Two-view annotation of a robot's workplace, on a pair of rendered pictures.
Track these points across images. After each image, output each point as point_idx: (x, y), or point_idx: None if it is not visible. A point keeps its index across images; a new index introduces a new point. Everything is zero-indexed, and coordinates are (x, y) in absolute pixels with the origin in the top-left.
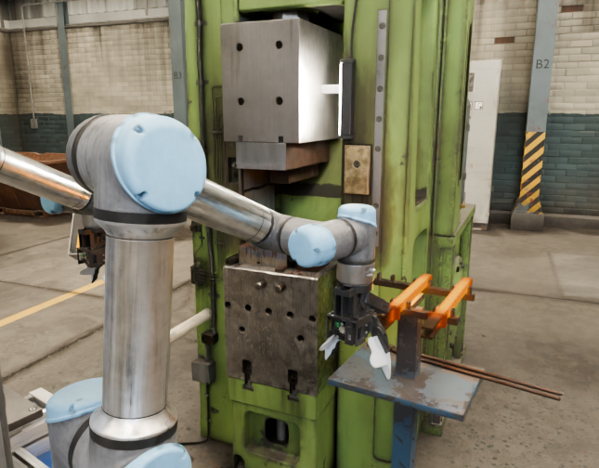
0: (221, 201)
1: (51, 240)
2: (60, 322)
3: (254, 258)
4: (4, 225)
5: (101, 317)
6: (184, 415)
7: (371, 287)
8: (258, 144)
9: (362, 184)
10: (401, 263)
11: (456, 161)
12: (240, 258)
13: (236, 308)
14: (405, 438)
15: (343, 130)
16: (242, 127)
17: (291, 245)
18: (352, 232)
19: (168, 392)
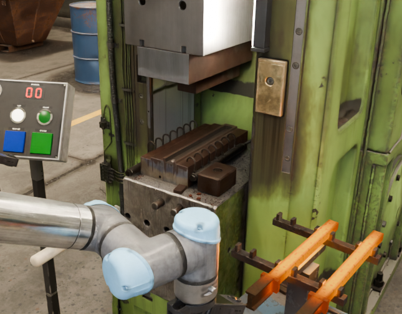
0: (15, 225)
1: (12, 79)
2: (5, 176)
3: (156, 172)
4: None
5: (43, 173)
6: (101, 294)
7: (212, 304)
8: (160, 52)
9: (275, 104)
10: (313, 194)
11: (401, 69)
12: (141, 169)
13: (135, 221)
14: None
15: (256, 42)
16: (144, 31)
17: (104, 270)
18: (181, 256)
19: (91, 266)
